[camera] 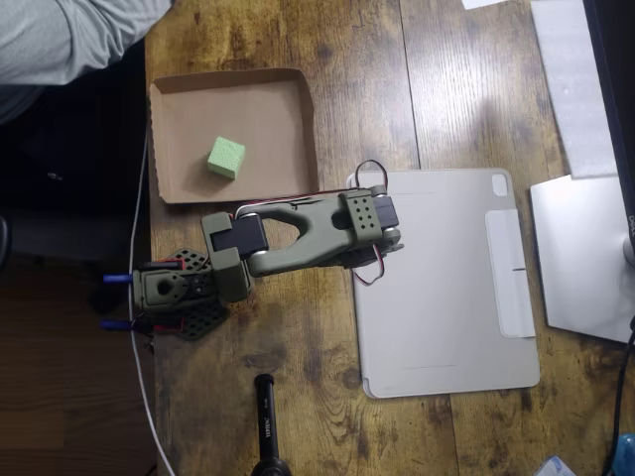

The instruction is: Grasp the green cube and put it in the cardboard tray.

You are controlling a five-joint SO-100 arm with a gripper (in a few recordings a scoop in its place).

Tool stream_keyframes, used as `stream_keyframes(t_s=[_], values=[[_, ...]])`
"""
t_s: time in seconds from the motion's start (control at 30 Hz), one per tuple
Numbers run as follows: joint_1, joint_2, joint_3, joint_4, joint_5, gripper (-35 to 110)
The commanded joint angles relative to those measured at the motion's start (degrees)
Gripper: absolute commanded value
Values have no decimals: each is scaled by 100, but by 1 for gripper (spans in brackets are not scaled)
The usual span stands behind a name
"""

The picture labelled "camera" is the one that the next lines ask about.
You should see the green foam cube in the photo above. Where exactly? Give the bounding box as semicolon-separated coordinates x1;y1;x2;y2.
204;136;247;181

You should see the brown cardboard tray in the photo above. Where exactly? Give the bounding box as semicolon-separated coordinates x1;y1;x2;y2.
149;67;321;205

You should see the beige tablet folio case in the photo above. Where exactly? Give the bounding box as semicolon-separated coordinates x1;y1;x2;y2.
345;167;542;400

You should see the silver monitor stand base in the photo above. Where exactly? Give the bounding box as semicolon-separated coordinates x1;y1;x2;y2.
529;174;635;345

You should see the black cylindrical tool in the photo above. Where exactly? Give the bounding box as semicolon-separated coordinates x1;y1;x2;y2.
249;373;295;476

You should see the black computer monitor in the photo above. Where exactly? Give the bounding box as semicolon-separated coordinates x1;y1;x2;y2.
581;0;635;240

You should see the black chair caster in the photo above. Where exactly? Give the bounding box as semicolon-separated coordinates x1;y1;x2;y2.
87;285;126;315

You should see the white blue printed packet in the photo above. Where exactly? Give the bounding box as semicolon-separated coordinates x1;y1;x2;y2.
535;454;579;476

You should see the blue round object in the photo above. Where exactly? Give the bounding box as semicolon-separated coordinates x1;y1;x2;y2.
613;431;635;476

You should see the looped red white servo cable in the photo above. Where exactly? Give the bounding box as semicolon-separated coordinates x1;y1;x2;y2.
354;159;390;188

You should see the short red white servo cable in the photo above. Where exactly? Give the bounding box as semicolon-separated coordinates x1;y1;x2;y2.
351;244;387;288

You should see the olive perforated robot base plate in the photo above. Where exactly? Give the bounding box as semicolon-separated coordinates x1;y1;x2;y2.
147;246;232;344

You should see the blue handled table clamp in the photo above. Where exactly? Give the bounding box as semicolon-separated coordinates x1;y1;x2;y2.
102;259;184;286
99;316;185;334

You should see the white power cable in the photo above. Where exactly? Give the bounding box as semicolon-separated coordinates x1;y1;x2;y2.
127;132;177;476

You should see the black monitor cable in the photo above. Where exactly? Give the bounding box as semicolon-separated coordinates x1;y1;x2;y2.
599;316;635;476

